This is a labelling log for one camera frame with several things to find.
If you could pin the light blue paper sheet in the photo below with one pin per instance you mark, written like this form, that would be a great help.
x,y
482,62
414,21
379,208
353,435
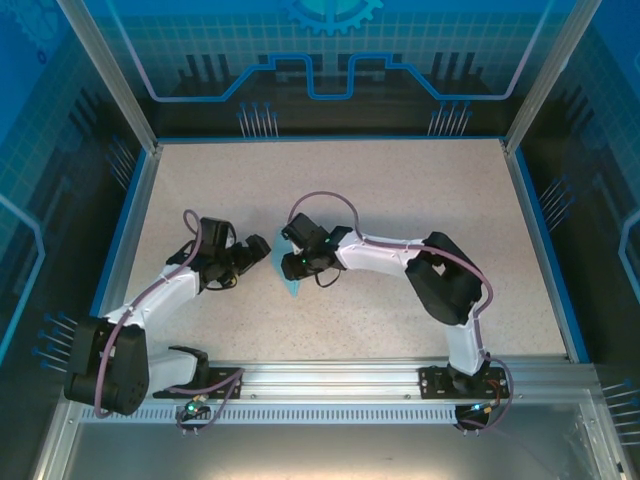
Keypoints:
x,y
295,287

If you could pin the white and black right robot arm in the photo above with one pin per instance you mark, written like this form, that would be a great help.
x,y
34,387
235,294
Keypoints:
x,y
445,290

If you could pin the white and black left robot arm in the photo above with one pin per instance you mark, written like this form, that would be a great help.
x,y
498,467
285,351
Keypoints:
x,y
120,370

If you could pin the small circuit board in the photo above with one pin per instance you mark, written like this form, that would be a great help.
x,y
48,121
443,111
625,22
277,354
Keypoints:
x,y
480,407
195,407

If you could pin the grey metal tray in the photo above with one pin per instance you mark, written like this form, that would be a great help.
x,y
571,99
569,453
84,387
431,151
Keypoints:
x,y
325,450

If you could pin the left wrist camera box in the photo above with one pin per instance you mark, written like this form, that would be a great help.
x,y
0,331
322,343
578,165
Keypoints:
x,y
229,239

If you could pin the aluminium side rail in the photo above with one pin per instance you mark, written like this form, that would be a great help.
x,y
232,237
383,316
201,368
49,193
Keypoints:
x,y
537,225
135,210

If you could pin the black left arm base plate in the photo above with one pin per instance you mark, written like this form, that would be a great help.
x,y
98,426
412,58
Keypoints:
x,y
212,372

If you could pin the aluminium mounting rail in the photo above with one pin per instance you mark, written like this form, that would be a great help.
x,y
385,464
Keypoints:
x,y
325,375

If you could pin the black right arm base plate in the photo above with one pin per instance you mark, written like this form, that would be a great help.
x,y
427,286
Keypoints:
x,y
432,387

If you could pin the aluminium frame post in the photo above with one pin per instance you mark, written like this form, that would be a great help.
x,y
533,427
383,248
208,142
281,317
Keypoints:
x,y
545,75
110,75

